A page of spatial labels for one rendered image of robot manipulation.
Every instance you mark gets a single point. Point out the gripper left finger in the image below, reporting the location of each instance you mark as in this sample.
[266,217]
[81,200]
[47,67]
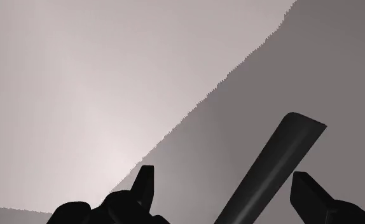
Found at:
[133,204]

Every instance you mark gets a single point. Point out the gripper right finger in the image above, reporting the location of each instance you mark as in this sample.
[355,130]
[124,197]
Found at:
[315,201]

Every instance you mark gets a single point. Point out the long flat black bar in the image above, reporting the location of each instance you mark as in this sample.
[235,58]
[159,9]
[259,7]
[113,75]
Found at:
[271,170]

